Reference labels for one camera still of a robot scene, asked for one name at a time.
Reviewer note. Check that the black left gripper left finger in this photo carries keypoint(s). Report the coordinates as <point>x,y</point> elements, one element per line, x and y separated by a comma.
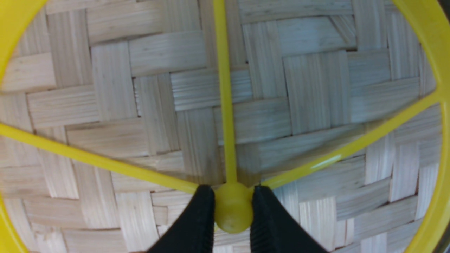
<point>193,231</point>

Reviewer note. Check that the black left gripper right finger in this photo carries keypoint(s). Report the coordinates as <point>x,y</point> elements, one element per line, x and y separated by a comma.
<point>274,230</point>

